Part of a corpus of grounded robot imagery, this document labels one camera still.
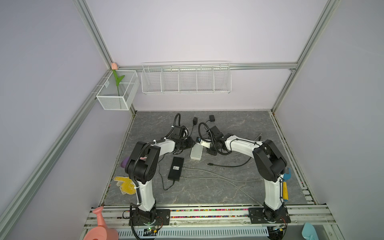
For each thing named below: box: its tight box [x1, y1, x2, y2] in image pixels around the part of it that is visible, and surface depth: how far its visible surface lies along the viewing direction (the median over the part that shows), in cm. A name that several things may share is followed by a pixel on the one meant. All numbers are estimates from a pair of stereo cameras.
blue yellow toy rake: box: [282, 167, 291, 202], surface depth 82 cm
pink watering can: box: [83, 206, 119, 240], surface depth 62 cm
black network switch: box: [167, 156, 184, 182], surface depth 90 cm
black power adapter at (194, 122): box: [189, 117, 198, 137], surface depth 113 cm
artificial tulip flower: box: [111, 62, 126, 97], surface depth 92 cm
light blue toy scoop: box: [301, 222, 319, 240], surface depth 71 cm
